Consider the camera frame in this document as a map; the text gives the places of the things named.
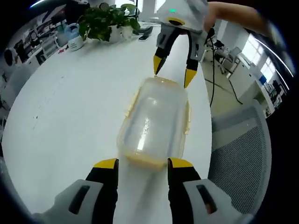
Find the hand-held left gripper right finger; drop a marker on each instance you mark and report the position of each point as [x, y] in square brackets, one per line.
[201, 203]

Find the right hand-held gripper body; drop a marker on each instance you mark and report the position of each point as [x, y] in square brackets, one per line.
[187, 14]

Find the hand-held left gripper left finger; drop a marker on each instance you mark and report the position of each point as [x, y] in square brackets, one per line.
[77, 203]

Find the clear plastic buckle container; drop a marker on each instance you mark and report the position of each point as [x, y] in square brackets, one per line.
[151, 119]

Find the black curved stand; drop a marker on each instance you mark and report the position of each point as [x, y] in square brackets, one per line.
[143, 35]

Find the white office chair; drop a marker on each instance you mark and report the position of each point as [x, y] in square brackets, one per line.
[231, 58]

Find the white plant pot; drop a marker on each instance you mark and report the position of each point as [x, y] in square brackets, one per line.
[120, 33]

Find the green leafy potted plant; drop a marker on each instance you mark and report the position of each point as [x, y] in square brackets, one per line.
[102, 21]

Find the grey mesh office chair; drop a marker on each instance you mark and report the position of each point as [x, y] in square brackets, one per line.
[240, 149]

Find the light blue watering can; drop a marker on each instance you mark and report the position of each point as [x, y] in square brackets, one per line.
[74, 39]

